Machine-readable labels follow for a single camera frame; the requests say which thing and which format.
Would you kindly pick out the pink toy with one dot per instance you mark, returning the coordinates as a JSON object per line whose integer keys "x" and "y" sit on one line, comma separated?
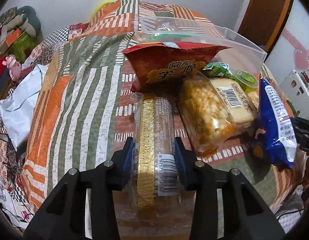
{"x": 13, "y": 67}

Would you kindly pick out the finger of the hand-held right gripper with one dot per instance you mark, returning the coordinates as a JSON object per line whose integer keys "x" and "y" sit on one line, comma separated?
{"x": 304, "y": 135}

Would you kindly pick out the yellow curved object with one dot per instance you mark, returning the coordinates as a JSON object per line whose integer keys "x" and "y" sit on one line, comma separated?
{"x": 102, "y": 7}

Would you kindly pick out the clear packet of orange crackers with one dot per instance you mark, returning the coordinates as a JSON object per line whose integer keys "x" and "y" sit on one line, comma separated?
{"x": 204, "y": 110}

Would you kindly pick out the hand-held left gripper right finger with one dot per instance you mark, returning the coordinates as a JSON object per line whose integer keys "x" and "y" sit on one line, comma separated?
{"x": 180, "y": 160}

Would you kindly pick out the white suitcase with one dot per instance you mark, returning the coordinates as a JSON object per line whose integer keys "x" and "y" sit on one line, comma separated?
{"x": 299, "y": 87}

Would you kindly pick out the white plastic bag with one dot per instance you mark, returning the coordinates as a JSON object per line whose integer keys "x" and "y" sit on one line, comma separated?
{"x": 22, "y": 105}

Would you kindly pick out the blue snack bag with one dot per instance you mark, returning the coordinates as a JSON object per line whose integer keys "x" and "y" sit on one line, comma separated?
{"x": 274, "y": 120}

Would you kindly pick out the clear gold-striped biscuit packet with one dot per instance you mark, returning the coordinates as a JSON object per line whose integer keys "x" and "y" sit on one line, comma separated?
{"x": 154, "y": 130}

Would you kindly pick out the brown wooden door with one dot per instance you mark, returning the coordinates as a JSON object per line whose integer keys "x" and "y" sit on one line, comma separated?
{"x": 264, "y": 12}

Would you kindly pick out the orange cardboard box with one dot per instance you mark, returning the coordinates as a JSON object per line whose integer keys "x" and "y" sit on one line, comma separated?
{"x": 13, "y": 37}

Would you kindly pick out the green snack packet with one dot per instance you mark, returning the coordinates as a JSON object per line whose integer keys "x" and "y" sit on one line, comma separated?
{"x": 217, "y": 70}

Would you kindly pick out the clear plastic container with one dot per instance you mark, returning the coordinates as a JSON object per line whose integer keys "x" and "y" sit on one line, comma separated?
{"x": 234, "y": 37}

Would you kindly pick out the pile of boxes and clothes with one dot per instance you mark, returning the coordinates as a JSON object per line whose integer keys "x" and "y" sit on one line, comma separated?
{"x": 29, "y": 20}

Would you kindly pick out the green cardboard box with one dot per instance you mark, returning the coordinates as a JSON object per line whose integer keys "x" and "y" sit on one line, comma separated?
{"x": 25, "y": 46}

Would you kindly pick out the red box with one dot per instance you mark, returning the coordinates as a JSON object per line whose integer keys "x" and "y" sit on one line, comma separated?
{"x": 0, "y": 71}

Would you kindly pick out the white panel with pink print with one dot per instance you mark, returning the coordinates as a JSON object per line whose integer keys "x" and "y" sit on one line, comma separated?
{"x": 294, "y": 37}

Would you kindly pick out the red snack bag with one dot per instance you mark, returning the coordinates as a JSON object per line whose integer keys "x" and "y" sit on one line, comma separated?
{"x": 169, "y": 62}

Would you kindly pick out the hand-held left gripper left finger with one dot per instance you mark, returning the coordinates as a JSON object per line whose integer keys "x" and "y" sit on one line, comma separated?
{"x": 129, "y": 160}

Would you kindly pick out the pile of snack packets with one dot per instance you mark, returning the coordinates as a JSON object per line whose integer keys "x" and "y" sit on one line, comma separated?
{"x": 240, "y": 105}

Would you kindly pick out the green jelly cup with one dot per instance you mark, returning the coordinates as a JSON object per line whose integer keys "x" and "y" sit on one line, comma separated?
{"x": 247, "y": 80}

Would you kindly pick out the striped patchwork blanket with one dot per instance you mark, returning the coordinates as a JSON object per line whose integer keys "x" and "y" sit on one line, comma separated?
{"x": 89, "y": 92}

